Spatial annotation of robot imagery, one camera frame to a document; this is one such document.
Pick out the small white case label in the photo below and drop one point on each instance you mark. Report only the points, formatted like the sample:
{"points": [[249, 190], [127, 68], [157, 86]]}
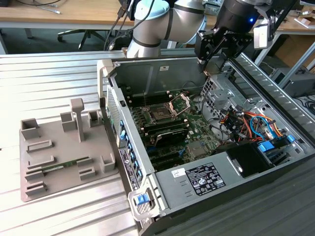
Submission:
{"points": [[164, 68]]}

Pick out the green RAM stick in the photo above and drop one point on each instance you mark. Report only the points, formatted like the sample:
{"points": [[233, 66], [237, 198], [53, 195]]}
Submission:
{"points": [[64, 164]]}

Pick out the CPU socket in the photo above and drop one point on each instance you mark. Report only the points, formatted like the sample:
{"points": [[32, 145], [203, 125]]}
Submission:
{"points": [[158, 114]]}

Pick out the brown cardboard box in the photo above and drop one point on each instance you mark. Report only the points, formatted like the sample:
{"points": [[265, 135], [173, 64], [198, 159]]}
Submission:
{"points": [[295, 49]]}

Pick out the green motherboard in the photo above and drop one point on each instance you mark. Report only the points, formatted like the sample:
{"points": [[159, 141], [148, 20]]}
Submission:
{"points": [[197, 127]]}

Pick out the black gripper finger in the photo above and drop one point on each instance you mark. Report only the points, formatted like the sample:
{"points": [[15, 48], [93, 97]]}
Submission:
{"points": [[206, 44], [242, 44]]}

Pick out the thin locking lever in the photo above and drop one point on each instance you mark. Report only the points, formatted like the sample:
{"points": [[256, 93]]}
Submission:
{"points": [[145, 99]]}

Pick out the blue slot tab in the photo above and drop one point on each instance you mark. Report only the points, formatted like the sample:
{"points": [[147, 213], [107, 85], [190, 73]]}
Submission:
{"points": [[133, 156], [121, 125], [124, 136], [136, 166], [140, 176], [129, 146]]}

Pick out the black office chair base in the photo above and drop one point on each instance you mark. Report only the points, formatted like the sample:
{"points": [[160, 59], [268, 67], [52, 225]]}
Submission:
{"points": [[73, 33]]}

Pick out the open PC case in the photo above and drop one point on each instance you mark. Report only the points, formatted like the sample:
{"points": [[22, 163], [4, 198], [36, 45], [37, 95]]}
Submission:
{"points": [[152, 78]]}

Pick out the black expansion slot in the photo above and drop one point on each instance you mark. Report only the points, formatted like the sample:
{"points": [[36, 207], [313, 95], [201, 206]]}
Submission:
{"points": [[165, 155], [169, 163]]}

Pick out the small blue clip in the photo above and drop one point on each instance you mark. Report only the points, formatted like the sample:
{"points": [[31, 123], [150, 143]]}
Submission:
{"points": [[290, 138]]}

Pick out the black tripod pole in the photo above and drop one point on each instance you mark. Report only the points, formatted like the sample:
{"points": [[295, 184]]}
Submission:
{"points": [[259, 52]]}

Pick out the black graphics card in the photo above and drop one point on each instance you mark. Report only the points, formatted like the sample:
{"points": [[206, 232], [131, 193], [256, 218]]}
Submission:
{"points": [[172, 138]]}

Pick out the blue case latch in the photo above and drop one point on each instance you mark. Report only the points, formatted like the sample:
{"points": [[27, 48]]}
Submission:
{"points": [[142, 199]]}

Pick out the black case label strip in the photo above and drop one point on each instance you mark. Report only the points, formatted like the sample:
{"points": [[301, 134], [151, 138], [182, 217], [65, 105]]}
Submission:
{"points": [[126, 164]]}

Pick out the grey power supply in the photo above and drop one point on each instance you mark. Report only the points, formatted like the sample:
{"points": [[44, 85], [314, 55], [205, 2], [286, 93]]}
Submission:
{"points": [[172, 189]]}

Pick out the black power supply label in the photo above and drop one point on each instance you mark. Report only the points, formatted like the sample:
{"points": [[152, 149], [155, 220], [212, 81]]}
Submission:
{"points": [[206, 179]]}

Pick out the grey desktop computer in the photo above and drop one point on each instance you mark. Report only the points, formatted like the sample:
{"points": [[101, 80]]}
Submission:
{"points": [[300, 83]]}

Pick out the black RAM slot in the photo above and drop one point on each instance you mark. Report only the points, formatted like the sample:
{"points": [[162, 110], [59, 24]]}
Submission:
{"points": [[169, 122], [160, 128], [152, 99]]}

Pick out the blue disk carrier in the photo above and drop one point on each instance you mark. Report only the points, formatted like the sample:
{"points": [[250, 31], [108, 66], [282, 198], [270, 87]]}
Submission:
{"points": [[266, 147]]}

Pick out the silver drive cage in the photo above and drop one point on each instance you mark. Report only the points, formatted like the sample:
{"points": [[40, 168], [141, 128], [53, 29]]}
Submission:
{"points": [[216, 92]]}

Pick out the grey parts rack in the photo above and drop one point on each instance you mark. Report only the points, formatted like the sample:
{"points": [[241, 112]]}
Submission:
{"points": [[69, 147]]}

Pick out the wooden desk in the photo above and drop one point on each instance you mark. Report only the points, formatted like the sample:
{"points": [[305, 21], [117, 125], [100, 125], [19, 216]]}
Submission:
{"points": [[73, 12], [286, 26]]}

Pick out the black plastic shroud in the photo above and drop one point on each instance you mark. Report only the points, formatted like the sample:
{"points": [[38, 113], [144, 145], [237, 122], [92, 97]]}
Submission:
{"points": [[248, 157]]}

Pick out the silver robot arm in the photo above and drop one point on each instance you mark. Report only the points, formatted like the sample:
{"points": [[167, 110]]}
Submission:
{"points": [[150, 27]]}

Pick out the white note sticker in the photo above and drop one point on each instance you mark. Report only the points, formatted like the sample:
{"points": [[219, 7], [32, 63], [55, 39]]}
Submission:
{"points": [[178, 173]]}

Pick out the grey chipset heatsink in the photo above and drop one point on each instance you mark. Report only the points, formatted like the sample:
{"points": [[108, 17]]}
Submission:
{"points": [[199, 150]]}

